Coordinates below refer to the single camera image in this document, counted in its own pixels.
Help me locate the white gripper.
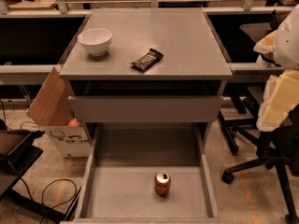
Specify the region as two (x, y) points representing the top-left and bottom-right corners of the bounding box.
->
(256, 69), (299, 132)

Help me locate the red coke can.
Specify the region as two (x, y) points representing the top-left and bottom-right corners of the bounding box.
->
(154, 171), (171, 196)

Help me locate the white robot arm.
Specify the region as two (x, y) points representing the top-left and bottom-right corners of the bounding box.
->
(253, 5), (299, 132)

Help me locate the grey drawer cabinet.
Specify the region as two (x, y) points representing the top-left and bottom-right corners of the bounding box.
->
(60, 8), (232, 138)

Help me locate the open grey middle drawer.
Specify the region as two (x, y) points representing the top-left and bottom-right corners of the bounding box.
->
(61, 124), (221, 224)

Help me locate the closed grey top drawer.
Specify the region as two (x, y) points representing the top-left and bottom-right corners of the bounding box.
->
(68, 96), (222, 123)

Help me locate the black office chair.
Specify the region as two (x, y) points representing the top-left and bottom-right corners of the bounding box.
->
(218, 10), (299, 224)

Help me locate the black snack bar wrapper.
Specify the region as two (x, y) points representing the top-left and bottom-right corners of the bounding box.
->
(132, 49), (164, 72)

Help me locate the white ceramic bowl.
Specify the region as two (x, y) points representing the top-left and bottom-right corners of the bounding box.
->
(78, 28), (112, 56)

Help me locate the orange fruit in box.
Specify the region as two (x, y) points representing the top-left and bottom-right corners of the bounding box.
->
(68, 119), (81, 127)

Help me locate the open cardboard box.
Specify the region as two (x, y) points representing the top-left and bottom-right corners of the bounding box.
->
(27, 68), (90, 158)

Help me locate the black equipment stand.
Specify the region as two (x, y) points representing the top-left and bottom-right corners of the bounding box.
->
(0, 119), (79, 224)

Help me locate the black floor cable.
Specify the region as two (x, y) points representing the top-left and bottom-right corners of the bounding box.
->
(0, 99), (78, 224)

